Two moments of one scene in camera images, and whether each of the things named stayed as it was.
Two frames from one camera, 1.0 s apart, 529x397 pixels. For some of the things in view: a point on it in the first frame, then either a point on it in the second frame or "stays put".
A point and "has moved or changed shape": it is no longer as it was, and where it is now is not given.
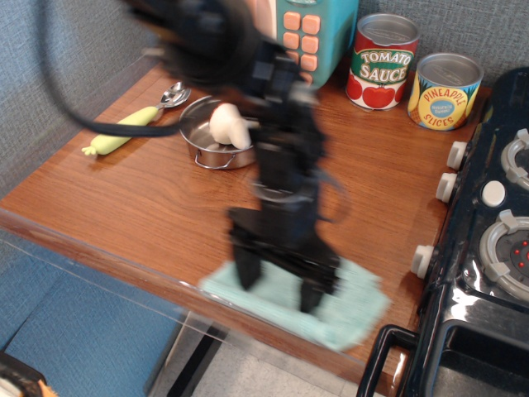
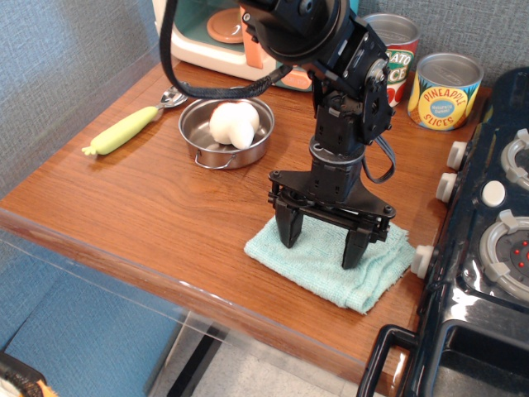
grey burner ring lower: [494, 269] stays put
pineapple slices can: [445, 91] stays put
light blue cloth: [345, 318] has moved or changed shape
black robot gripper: [283, 230] to [333, 190]
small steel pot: [206, 150] stays put
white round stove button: [493, 193] stays put
